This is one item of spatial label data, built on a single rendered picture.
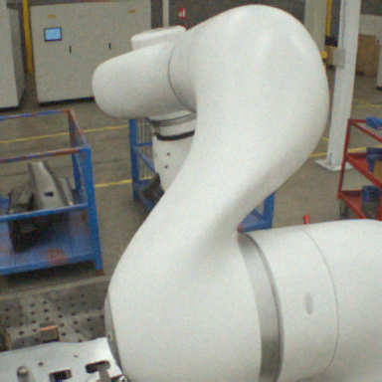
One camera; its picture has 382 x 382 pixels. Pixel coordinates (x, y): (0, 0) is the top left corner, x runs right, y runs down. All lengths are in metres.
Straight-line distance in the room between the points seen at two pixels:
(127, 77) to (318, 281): 0.36
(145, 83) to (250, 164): 0.30
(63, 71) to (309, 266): 8.37
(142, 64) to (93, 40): 8.07
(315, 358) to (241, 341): 0.05
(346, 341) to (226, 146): 0.13
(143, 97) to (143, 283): 0.33
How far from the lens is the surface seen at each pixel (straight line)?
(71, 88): 8.60
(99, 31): 8.58
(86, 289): 1.70
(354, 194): 3.95
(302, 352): 0.24
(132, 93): 0.51
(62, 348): 1.03
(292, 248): 0.24
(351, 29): 4.84
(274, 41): 0.25
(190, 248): 0.20
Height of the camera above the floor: 1.72
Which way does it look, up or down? 25 degrees down
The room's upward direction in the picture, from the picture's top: straight up
